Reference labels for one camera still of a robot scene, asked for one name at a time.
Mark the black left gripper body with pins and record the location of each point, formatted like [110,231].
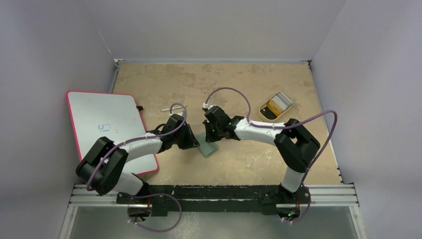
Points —
[179,139]

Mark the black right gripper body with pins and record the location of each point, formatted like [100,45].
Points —
[211,131]

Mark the green leather card holder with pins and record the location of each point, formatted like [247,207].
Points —
[205,148]

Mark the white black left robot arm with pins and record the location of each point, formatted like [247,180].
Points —
[102,167]

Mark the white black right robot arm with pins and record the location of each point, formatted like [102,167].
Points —
[297,146]

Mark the beige oval card tray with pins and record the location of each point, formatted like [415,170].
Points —
[266,115]

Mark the stack of grey cards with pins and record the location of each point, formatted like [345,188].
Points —
[279,103]

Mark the white marker pen green cap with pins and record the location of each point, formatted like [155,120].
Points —
[173,108]

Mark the pink framed whiteboard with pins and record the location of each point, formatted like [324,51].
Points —
[95,115]

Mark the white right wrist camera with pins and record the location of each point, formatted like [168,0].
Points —
[206,106]

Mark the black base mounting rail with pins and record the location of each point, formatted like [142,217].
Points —
[264,199]

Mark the aluminium extrusion frame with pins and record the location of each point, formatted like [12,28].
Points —
[327,196]

